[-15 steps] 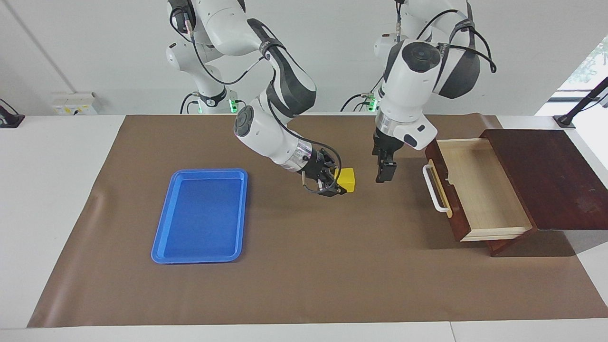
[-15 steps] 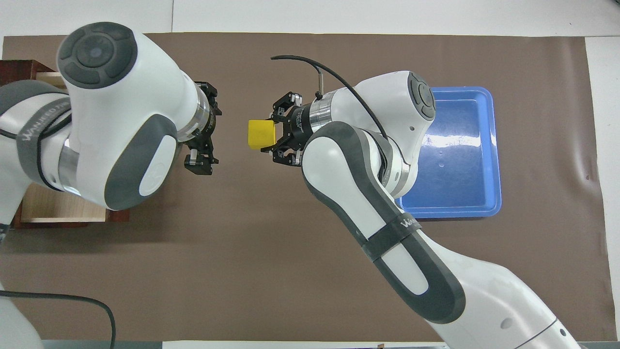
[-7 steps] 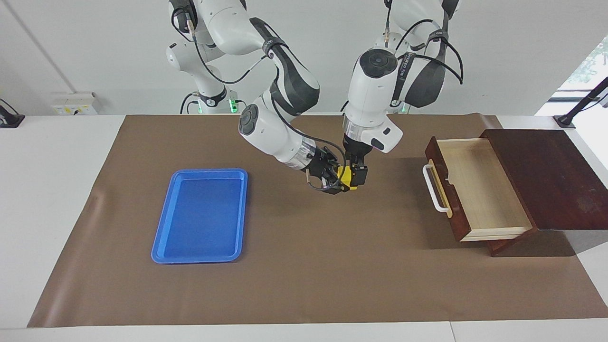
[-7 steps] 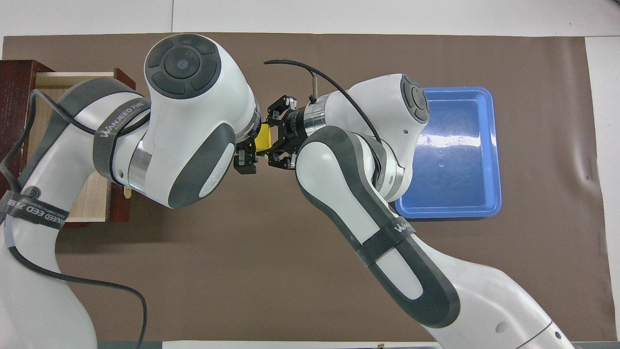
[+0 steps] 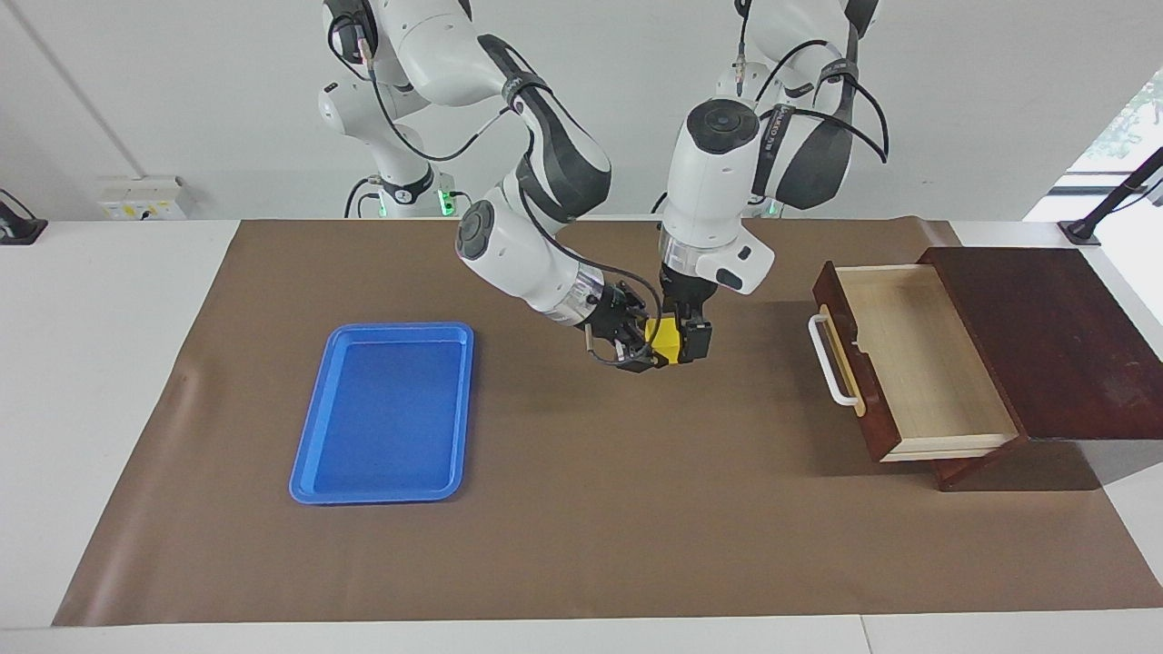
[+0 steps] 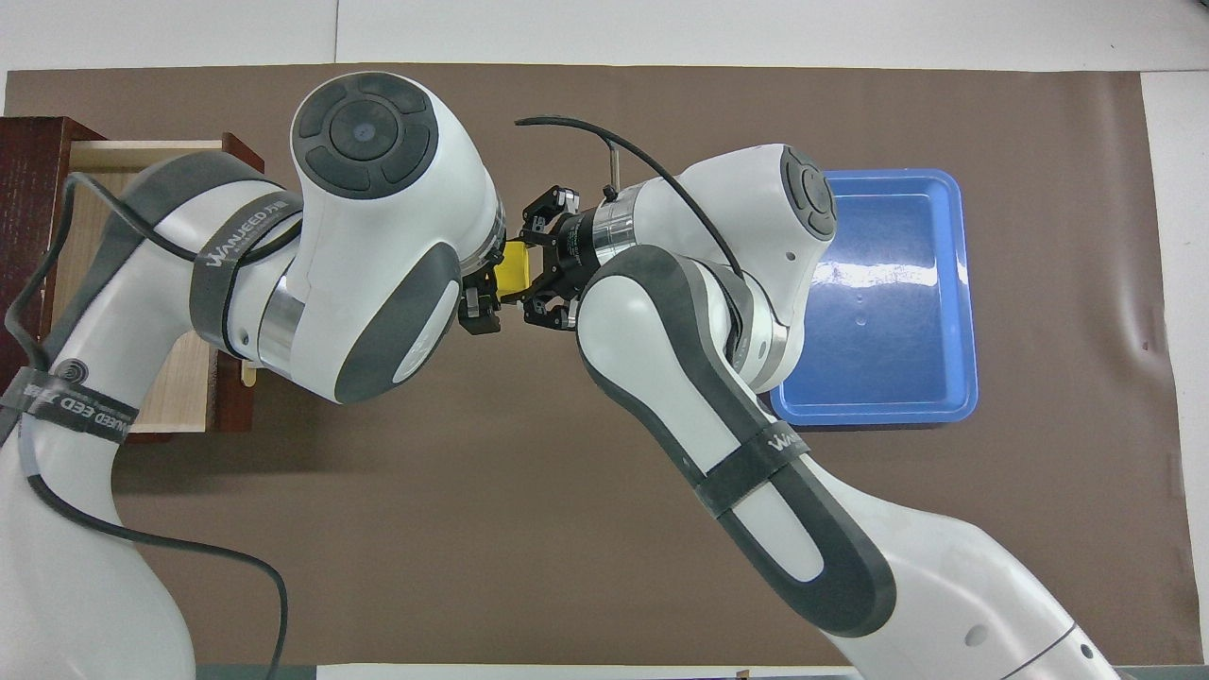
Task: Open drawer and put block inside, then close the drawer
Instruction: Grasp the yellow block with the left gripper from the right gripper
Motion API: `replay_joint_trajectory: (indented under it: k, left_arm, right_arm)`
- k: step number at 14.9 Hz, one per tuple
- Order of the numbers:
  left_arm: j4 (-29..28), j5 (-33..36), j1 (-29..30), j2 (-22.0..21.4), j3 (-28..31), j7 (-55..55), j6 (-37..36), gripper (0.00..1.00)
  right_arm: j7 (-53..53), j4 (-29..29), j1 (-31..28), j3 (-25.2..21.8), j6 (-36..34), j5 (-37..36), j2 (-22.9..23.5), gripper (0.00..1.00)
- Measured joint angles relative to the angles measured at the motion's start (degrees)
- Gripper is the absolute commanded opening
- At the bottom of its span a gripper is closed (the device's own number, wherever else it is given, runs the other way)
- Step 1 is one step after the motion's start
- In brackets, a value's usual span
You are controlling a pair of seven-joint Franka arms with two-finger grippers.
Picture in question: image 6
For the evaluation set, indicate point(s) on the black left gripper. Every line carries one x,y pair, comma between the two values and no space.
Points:
477,281

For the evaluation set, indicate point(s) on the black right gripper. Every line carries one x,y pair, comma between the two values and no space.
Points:
574,250

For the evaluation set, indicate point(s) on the yellow cube block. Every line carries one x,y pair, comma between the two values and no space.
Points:
518,267

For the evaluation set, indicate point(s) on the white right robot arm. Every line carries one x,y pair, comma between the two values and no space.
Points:
680,331

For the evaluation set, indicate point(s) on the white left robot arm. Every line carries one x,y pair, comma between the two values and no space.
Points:
378,246

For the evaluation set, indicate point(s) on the brown table mat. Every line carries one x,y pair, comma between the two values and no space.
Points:
472,519

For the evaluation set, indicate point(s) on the blue plastic tray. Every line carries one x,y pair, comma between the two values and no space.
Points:
888,312

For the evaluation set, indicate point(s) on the dark wooden cabinet box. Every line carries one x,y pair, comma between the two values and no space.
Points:
33,151

